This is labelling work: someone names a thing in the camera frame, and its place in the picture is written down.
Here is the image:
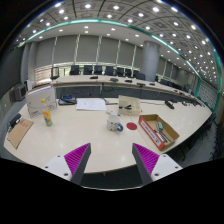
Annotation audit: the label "large white carton box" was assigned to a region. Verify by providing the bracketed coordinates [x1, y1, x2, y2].
[25, 85, 57, 118]

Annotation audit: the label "green eraser block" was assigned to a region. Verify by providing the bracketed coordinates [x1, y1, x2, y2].
[157, 122, 163, 130]

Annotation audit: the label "grey round pillar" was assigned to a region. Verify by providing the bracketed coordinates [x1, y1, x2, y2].
[140, 41, 160, 82]

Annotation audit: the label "long curved conference desk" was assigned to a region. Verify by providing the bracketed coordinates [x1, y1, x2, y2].
[51, 75, 202, 105]

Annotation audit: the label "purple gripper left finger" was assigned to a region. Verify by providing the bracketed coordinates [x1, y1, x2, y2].
[43, 143, 91, 185]

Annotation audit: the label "black tray device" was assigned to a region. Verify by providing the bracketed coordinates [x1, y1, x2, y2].
[58, 96, 77, 105]

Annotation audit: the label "white remote control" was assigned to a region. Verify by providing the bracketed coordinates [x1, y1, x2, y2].
[106, 110, 120, 116]

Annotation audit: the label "black office chair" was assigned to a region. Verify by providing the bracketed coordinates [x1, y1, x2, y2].
[105, 66, 114, 76]
[83, 65, 93, 75]
[94, 65, 102, 75]
[70, 65, 80, 75]

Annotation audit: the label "red round coaster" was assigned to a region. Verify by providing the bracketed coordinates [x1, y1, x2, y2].
[126, 122, 137, 130]

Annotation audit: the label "open cardboard box red side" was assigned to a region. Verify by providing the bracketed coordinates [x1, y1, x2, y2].
[138, 114, 179, 150]

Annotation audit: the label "black table microphone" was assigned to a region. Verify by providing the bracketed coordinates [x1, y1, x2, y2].
[165, 101, 174, 109]

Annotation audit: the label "yellow-capped water bottle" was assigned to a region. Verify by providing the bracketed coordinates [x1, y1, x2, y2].
[42, 108, 53, 127]

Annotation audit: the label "black marker pen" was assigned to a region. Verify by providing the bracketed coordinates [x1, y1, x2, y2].
[158, 131, 168, 142]

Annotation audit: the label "white mug blue handle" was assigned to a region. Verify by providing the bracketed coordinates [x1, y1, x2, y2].
[106, 115, 123, 132]

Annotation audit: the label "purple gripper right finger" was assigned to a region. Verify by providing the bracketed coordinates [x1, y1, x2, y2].
[132, 143, 182, 185]

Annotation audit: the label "white printed paper sheet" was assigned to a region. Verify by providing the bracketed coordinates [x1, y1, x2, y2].
[76, 98, 106, 111]

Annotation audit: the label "brown cardboard envelope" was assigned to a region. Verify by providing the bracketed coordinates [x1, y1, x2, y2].
[7, 119, 34, 149]

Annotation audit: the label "black cable clips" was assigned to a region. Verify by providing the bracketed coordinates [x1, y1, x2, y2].
[119, 105, 132, 110]

